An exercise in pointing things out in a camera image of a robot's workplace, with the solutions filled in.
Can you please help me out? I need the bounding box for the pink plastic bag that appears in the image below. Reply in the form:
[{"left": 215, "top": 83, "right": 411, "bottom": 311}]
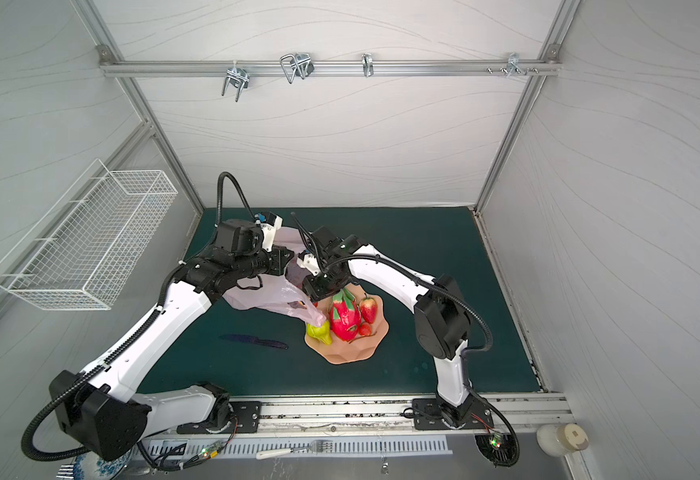
[{"left": 223, "top": 259, "right": 326, "bottom": 327}]

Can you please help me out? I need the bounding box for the pink green dragon fruit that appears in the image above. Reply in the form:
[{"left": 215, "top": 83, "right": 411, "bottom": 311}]
[{"left": 330, "top": 289, "right": 362, "bottom": 342}]

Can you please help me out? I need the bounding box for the green apple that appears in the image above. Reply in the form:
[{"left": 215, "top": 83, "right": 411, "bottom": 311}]
[{"left": 306, "top": 320, "right": 333, "bottom": 345}]

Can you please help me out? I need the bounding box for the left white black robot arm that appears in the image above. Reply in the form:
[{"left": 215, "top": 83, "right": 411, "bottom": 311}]
[{"left": 21, "top": 210, "right": 294, "bottom": 462}]

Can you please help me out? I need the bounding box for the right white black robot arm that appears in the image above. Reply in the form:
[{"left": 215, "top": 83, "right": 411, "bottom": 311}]
[{"left": 292, "top": 215, "right": 521, "bottom": 468}]

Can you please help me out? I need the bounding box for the dark blue knife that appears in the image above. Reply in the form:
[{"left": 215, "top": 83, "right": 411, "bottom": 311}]
[{"left": 220, "top": 334, "right": 289, "bottom": 350}]

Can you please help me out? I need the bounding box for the peach wavy fruit plate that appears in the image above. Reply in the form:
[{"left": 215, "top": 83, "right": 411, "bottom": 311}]
[{"left": 304, "top": 284, "right": 390, "bottom": 365}]

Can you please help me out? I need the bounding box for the green table mat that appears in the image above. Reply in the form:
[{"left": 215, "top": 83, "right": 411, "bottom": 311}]
[{"left": 138, "top": 206, "right": 542, "bottom": 397}]

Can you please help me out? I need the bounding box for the left metal clamp hook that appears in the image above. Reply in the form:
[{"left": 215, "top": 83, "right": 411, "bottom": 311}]
[{"left": 221, "top": 64, "right": 250, "bottom": 102}]

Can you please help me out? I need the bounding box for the metal clamp hook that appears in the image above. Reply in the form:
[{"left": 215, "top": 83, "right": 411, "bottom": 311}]
[
  {"left": 280, "top": 52, "right": 315, "bottom": 84},
  {"left": 221, "top": 64, "right": 250, "bottom": 102}
]

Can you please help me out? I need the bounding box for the middle metal clamp hook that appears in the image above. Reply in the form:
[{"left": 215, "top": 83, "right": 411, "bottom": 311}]
[{"left": 280, "top": 52, "right": 315, "bottom": 84}]

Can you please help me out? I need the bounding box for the white vent strip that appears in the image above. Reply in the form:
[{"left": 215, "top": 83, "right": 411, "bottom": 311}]
[{"left": 144, "top": 435, "right": 454, "bottom": 460}]

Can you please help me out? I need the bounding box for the blue white patterned plate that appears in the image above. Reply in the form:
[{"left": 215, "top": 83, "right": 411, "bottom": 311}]
[{"left": 73, "top": 452, "right": 133, "bottom": 480}]

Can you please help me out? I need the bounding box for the silver fork at corner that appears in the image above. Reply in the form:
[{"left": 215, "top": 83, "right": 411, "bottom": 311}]
[{"left": 56, "top": 464, "right": 77, "bottom": 480}]

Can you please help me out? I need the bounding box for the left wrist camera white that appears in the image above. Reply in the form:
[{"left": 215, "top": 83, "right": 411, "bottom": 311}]
[{"left": 257, "top": 212, "right": 283, "bottom": 252}]

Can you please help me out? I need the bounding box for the white wire basket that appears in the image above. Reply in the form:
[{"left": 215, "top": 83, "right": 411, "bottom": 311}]
[{"left": 0, "top": 159, "right": 178, "bottom": 311}]

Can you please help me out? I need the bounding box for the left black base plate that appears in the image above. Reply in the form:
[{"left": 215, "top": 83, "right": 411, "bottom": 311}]
[{"left": 176, "top": 401, "right": 263, "bottom": 435}]

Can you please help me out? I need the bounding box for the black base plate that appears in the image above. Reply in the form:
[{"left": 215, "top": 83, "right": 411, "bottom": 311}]
[
  {"left": 176, "top": 401, "right": 263, "bottom": 435},
  {"left": 402, "top": 397, "right": 495, "bottom": 431}
]

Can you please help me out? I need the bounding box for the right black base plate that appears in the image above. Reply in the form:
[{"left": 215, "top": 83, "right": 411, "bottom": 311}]
[{"left": 402, "top": 397, "right": 495, "bottom": 431}]

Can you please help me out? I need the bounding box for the metal crossbar rail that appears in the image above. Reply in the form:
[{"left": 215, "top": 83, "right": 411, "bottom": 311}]
[{"left": 100, "top": 57, "right": 563, "bottom": 78}]

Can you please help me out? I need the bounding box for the white handled fork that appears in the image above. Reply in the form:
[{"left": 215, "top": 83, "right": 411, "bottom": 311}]
[{"left": 255, "top": 440, "right": 334, "bottom": 460}]

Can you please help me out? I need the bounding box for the small metal ring hook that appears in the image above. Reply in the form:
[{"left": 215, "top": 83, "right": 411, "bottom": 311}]
[{"left": 361, "top": 53, "right": 374, "bottom": 78}]

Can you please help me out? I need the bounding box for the right metal bolt bracket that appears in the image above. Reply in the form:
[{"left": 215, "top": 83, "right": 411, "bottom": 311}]
[{"left": 486, "top": 53, "right": 538, "bottom": 78}]

